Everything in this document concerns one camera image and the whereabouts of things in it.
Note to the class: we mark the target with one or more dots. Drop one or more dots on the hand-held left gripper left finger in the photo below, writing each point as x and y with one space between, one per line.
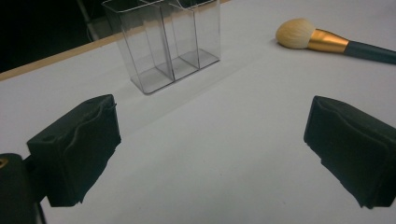
74 149

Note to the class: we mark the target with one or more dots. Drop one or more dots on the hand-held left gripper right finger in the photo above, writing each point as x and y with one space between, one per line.
351 146

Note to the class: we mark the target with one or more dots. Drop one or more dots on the makeup brush with gold ferrule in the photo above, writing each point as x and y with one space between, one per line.
314 35

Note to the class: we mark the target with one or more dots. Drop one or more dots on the clear plastic compartment organizer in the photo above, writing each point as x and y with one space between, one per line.
169 43

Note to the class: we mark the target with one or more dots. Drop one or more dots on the metal stand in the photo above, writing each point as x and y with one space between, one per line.
88 21

